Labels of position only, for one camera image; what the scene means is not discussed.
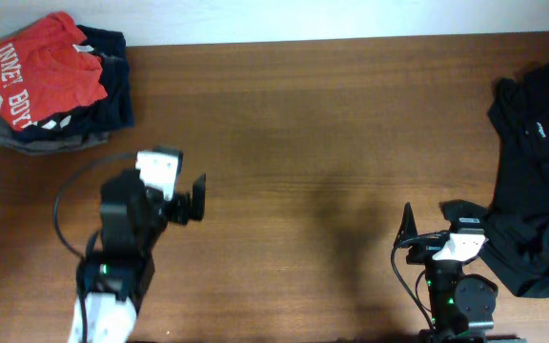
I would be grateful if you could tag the black folded garment with stripes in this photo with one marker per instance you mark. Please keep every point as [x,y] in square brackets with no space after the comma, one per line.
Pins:
[114,112]

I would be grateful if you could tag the black t-shirt pile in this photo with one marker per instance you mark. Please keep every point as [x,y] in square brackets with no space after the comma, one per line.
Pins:
[516,223]

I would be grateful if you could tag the orange FRAM t-shirt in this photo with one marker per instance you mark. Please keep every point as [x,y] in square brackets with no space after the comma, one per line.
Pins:
[44,70]

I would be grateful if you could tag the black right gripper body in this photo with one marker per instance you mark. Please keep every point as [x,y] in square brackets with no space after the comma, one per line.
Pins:
[422,253]

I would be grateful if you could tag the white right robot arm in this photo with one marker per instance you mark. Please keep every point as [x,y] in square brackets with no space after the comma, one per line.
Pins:
[461,305]

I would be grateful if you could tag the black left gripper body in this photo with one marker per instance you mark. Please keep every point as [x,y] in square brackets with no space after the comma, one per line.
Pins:
[177,209]

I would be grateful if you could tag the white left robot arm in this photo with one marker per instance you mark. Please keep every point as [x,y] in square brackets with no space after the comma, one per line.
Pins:
[117,269]

